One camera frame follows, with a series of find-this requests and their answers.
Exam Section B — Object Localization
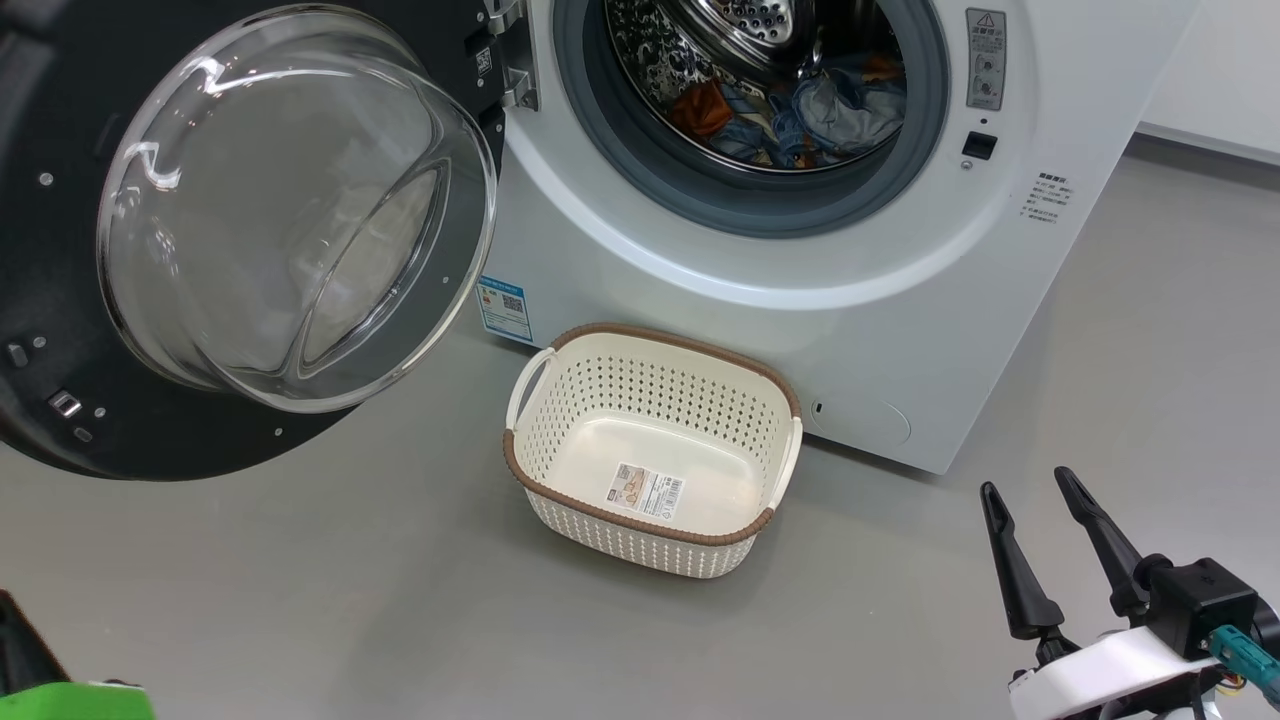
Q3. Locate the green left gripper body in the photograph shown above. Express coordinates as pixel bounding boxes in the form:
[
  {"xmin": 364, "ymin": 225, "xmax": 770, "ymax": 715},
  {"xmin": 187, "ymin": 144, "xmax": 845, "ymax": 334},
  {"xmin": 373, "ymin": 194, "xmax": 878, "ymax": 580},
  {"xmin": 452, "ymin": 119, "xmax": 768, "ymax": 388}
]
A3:
[{"xmin": 0, "ymin": 682, "xmax": 157, "ymax": 720}]

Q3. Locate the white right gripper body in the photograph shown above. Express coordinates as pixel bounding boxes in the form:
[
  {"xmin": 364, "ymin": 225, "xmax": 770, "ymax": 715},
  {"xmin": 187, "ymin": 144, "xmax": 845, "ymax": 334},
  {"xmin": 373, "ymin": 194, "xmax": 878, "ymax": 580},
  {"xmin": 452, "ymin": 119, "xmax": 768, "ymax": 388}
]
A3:
[{"xmin": 1008, "ymin": 628, "xmax": 1227, "ymax": 720}]

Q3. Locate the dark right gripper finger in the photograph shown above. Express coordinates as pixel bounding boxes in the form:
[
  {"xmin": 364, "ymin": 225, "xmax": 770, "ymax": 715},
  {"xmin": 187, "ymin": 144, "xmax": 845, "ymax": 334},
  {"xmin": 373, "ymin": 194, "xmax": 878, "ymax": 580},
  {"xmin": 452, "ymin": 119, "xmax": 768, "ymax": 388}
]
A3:
[
  {"xmin": 980, "ymin": 482, "xmax": 1066, "ymax": 641},
  {"xmin": 1053, "ymin": 466, "xmax": 1151, "ymax": 618}
]

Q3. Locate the black washing machine door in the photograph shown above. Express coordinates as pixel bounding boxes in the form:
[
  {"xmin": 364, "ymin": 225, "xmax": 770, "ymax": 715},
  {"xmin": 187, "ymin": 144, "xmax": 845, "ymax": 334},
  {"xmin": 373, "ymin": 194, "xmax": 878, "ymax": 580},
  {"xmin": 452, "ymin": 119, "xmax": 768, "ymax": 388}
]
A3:
[{"xmin": 0, "ymin": 0, "xmax": 506, "ymax": 481}]

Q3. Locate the blue cartoon print garment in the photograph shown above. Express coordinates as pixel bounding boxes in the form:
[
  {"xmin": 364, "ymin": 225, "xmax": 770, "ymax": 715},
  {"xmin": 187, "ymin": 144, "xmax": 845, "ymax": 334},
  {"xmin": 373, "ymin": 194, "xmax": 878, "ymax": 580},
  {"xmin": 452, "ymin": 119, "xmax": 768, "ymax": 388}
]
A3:
[{"xmin": 775, "ymin": 55, "xmax": 906, "ymax": 166}]

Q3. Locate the white front-load washing machine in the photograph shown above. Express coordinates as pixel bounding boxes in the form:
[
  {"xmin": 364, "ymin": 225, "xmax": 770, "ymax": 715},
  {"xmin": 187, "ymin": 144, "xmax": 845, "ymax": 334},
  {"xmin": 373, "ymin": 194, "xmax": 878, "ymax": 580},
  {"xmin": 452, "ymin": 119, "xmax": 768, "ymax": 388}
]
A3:
[{"xmin": 478, "ymin": 0, "xmax": 1201, "ymax": 476}]

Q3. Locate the stainless steel washing machine drum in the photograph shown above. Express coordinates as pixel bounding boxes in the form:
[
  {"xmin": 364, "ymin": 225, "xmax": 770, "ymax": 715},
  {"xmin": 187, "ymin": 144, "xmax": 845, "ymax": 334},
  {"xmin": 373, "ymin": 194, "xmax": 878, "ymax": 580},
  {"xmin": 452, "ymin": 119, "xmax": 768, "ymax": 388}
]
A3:
[{"xmin": 603, "ymin": 0, "xmax": 911, "ymax": 173}]

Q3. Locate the white basket barcode label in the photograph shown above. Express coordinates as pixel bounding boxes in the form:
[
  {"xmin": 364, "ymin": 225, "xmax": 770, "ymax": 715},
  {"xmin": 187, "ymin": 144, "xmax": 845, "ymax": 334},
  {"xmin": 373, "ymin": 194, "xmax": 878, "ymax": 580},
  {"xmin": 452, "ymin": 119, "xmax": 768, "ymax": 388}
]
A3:
[{"xmin": 607, "ymin": 462, "xmax": 687, "ymax": 519}]

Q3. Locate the cream perforated laundry basket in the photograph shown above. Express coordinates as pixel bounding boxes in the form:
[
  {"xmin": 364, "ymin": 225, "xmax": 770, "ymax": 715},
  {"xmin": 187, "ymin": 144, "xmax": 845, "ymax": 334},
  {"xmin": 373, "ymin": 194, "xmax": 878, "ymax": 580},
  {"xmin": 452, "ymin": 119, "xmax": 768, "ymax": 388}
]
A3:
[{"xmin": 503, "ymin": 322, "xmax": 804, "ymax": 579}]

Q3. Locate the white partition board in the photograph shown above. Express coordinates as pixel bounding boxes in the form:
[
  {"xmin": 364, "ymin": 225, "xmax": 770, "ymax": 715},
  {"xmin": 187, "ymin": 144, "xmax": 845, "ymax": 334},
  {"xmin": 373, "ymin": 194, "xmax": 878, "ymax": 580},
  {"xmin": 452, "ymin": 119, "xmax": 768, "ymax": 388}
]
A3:
[{"xmin": 1135, "ymin": 0, "xmax": 1280, "ymax": 166}]

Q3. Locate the grey warning label sticker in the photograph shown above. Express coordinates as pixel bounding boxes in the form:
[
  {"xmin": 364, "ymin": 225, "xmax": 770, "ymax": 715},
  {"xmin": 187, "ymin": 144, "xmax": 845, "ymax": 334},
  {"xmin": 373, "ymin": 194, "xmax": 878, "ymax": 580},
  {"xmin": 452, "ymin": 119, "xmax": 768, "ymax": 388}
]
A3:
[{"xmin": 965, "ymin": 8, "xmax": 1008, "ymax": 111}]

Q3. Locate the blue energy label sticker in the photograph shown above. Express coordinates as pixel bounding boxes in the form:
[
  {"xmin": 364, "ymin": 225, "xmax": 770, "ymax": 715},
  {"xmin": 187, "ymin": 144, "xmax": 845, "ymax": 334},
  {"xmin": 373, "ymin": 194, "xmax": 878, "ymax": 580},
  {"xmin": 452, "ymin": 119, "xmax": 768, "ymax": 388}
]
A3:
[{"xmin": 478, "ymin": 275, "xmax": 534, "ymax": 344}]

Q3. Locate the teal right camera cable connector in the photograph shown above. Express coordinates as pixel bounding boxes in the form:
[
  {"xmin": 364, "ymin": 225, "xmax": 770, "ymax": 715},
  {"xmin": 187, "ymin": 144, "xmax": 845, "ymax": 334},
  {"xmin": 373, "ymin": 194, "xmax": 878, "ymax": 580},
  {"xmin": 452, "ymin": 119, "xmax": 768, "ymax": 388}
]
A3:
[{"xmin": 1208, "ymin": 625, "xmax": 1280, "ymax": 709}]

